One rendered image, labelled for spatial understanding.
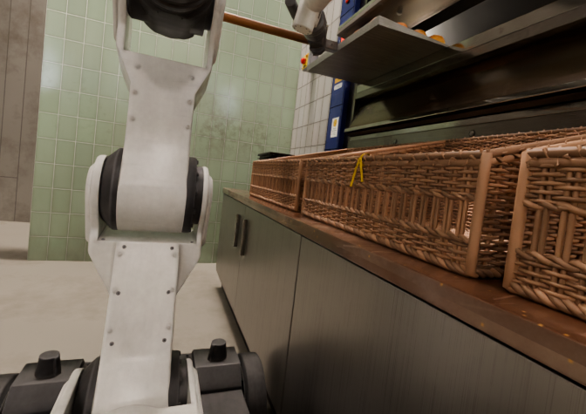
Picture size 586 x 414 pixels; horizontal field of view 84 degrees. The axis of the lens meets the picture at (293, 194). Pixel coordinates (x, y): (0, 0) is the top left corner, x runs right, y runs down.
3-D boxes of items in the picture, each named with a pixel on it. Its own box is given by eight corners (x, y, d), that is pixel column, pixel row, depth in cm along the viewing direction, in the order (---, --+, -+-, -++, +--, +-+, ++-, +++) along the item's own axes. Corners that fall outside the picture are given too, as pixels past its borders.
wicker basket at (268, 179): (341, 203, 164) (348, 148, 163) (425, 221, 112) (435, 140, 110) (247, 194, 146) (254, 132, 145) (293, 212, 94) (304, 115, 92)
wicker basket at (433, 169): (434, 224, 107) (446, 139, 106) (687, 281, 54) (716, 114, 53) (296, 213, 90) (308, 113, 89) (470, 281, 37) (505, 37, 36)
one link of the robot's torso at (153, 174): (203, 241, 56) (232, -38, 54) (85, 237, 50) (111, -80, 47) (195, 225, 71) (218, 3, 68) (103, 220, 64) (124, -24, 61)
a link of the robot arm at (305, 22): (330, 11, 107) (324, -9, 96) (319, 44, 108) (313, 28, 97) (297, 4, 110) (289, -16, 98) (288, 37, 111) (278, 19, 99)
